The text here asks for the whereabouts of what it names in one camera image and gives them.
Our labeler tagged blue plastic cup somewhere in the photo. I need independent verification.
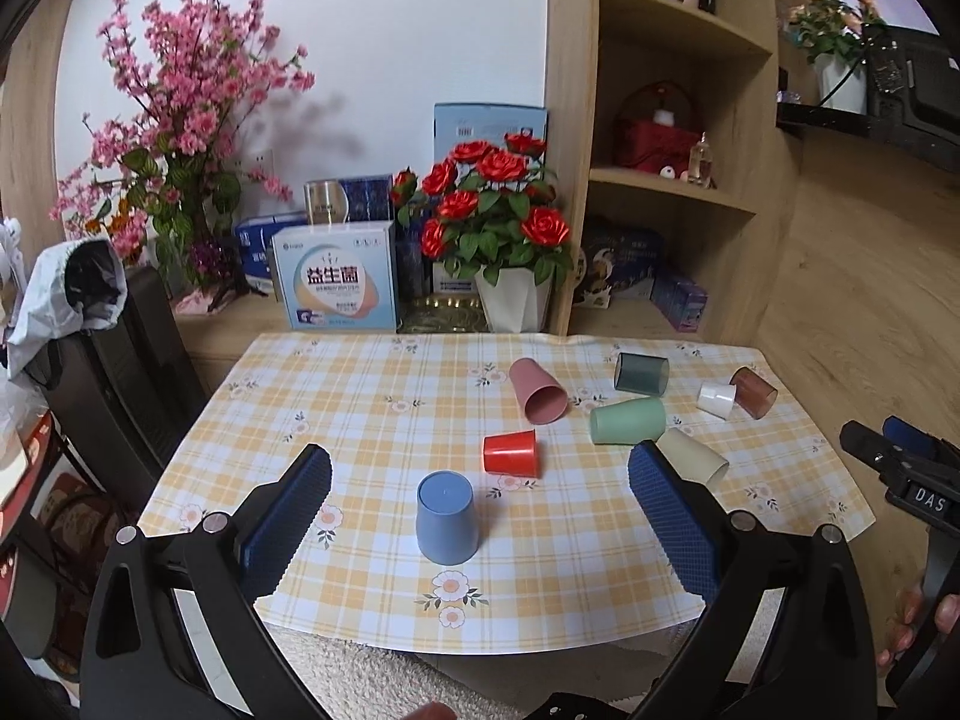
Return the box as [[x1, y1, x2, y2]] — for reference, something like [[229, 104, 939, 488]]
[[416, 470, 480, 566]]

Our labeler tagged beige plastic cup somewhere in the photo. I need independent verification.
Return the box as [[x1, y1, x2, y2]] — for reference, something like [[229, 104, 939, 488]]
[[656, 427, 729, 493]]

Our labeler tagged green plastic cup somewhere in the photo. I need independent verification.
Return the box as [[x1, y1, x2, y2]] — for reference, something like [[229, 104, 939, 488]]
[[589, 397, 665, 447]]

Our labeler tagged small white cup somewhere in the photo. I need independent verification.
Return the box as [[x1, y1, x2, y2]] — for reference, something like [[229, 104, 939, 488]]
[[697, 382, 737, 421]]

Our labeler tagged brown transparent cup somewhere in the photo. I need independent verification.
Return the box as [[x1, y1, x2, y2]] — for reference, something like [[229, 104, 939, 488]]
[[729, 367, 778, 419]]

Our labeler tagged dark teal transparent cup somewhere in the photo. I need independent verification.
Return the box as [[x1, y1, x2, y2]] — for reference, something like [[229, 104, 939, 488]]
[[613, 351, 670, 397]]

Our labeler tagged red plastic cup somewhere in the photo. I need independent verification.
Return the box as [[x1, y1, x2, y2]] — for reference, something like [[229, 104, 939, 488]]
[[482, 429, 540, 478]]

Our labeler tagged pink plastic cup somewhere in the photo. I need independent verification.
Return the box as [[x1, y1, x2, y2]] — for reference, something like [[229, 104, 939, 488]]
[[509, 358, 568, 424]]

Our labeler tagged person's right hand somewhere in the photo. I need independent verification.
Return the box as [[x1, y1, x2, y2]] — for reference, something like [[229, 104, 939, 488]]
[[875, 585, 960, 674]]

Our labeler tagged person's left hand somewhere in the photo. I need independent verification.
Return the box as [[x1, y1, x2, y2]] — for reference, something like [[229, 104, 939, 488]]
[[402, 702, 457, 720]]

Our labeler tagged black chair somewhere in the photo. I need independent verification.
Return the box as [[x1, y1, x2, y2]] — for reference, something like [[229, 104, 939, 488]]
[[28, 266, 208, 512]]

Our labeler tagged yellow plaid floral tablecloth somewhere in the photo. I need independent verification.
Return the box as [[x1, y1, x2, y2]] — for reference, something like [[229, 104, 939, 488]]
[[136, 330, 879, 657]]

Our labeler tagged purple box on shelf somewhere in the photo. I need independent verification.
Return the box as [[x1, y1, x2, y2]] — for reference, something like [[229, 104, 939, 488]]
[[651, 275, 708, 333]]

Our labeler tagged gold decorative tray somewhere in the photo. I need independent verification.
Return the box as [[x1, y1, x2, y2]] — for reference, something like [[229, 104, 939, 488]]
[[398, 296, 488, 335]]

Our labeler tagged probiotic box light blue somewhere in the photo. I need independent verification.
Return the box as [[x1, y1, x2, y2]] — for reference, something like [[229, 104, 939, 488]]
[[272, 221, 398, 333]]

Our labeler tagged biscuit box on shelf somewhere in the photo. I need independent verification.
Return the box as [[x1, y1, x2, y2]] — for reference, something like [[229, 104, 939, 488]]
[[573, 227, 661, 310]]

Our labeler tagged white flower pot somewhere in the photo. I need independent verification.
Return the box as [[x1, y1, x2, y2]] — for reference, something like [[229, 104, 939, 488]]
[[473, 268, 553, 335]]

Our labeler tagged blue white carton left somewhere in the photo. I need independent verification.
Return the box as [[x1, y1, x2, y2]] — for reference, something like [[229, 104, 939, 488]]
[[235, 213, 308, 296]]

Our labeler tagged white jacket on chair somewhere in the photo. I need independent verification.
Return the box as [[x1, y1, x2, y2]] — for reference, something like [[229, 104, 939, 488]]
[[2, 218, 128, 380]]

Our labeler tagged silver metal can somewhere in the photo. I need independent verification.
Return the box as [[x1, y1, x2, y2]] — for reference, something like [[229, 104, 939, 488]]
[[304, 179, 350, 226]]

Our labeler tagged wooden shelf unit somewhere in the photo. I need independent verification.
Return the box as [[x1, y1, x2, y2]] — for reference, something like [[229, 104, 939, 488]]
[[545, 0, 796, 344]]

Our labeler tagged dark blue patterned box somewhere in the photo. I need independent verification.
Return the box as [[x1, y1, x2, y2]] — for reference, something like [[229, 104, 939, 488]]
[[338, 174, 394, 223]]

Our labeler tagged pink blossom arrangement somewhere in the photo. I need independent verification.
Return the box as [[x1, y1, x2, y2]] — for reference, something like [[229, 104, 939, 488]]
[[50, 0, 316, 293]]

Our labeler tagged small perfume bottle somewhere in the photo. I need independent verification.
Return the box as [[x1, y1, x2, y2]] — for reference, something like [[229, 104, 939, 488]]
[[686, 133, 713, 188]]

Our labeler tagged red rose bouquet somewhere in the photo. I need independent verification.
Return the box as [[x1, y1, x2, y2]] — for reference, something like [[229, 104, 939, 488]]
[[389, 128, 573, 286]]

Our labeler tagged red gift box on shelf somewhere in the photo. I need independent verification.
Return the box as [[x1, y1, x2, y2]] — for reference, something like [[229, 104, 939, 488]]
[[612, 80, 704, 176]]

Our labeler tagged blue box behind roses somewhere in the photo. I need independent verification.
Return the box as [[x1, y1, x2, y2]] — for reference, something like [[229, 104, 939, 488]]
[[433, 103, 548, 161]]

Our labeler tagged peach flowers white pot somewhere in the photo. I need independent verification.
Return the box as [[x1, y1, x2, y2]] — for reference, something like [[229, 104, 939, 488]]
[[786, 0, 884, 114]]

